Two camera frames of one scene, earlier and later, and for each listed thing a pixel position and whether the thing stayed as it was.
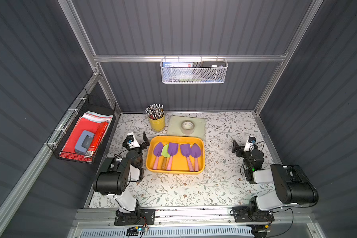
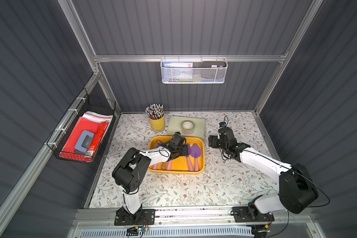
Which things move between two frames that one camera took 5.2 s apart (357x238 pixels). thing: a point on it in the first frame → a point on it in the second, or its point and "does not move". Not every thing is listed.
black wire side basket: [81, 136] does not move
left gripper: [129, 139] → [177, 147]
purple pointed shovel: [195, 152] does not move
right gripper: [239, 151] → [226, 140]
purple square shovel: [186, 150] does not move
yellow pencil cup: [158, 125] does not move
